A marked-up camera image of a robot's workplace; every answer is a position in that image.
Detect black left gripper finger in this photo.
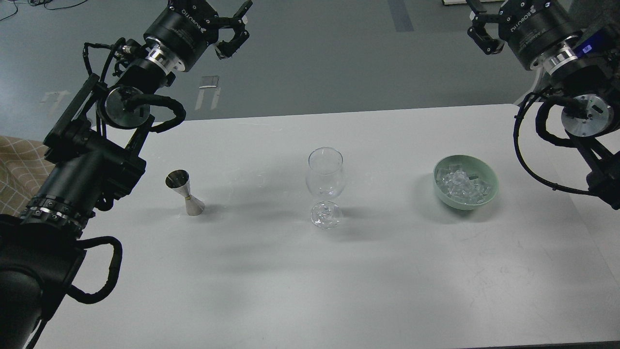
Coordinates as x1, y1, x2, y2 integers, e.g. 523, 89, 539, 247
213, 0, 254, 29
215, 26, 249, 60

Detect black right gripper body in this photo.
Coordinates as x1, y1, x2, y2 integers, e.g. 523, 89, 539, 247
499, 0, 582, 71

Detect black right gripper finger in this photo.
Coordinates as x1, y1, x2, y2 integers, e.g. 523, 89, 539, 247
467, 13, 507, 55
466, 0, 504, 17

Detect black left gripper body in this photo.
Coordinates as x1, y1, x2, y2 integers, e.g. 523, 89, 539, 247
144, 0, 219, 71

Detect steel cocktail jigger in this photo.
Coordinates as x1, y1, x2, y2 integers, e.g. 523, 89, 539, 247
165, 170, 204, 216

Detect clear ice cubes pile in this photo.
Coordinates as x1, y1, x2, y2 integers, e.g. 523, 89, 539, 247
435, 164, 493, 204

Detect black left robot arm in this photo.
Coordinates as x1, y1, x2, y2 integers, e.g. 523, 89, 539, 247
0, 0, 253, 349

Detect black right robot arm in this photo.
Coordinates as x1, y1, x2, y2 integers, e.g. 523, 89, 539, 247
467, 0, 620, 210

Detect clear wine glass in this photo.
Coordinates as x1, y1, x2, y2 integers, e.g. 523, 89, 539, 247
306, 147, 347, 229

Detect green bowl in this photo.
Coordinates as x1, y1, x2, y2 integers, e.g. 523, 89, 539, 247
432, 155, 499, 210

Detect beige checkered cloth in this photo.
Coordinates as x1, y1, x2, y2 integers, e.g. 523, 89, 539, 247
0, 135, 54, 216

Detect black floor cables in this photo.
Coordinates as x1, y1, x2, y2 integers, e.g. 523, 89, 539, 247
0, 0, 89, 22

